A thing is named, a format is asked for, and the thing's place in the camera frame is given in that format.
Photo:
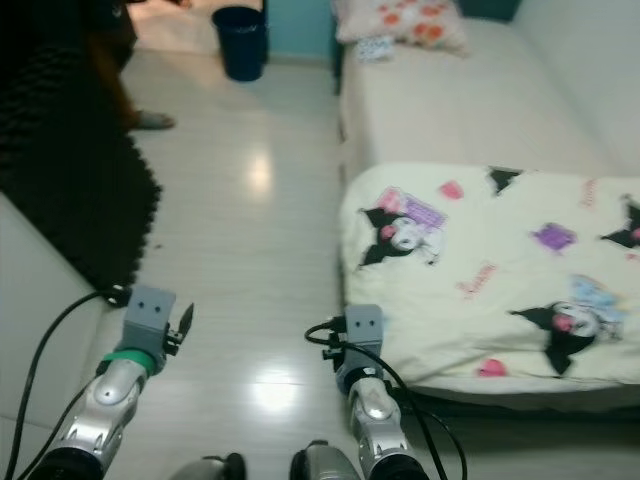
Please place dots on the beige sheeted mattress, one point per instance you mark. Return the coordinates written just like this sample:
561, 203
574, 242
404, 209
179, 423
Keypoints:
460, 110

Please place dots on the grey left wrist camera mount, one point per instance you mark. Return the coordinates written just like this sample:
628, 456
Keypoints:
150, 315

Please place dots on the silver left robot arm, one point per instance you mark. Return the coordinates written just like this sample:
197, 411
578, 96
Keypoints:
105, 400

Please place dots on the cream cartoon print quilt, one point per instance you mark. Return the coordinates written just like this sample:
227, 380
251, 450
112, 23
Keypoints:
490, 290

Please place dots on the person in dark shorts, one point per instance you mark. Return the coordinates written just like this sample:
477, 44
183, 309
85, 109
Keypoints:
120, 60

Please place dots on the grey right robot leg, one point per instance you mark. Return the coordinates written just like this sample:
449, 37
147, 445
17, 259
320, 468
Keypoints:
328, 465

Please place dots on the black foam floor mat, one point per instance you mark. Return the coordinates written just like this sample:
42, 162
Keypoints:
60, 130

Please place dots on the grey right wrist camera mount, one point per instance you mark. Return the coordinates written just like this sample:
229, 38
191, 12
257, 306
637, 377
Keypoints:
363, 332

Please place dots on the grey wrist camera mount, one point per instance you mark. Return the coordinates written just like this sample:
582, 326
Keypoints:
150, 315
363, 332

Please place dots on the pink patterned pillow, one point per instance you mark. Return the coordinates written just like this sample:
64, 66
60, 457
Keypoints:
405, 22

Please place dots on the blue rubbish bin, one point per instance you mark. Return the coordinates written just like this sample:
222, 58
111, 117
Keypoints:
240, 45

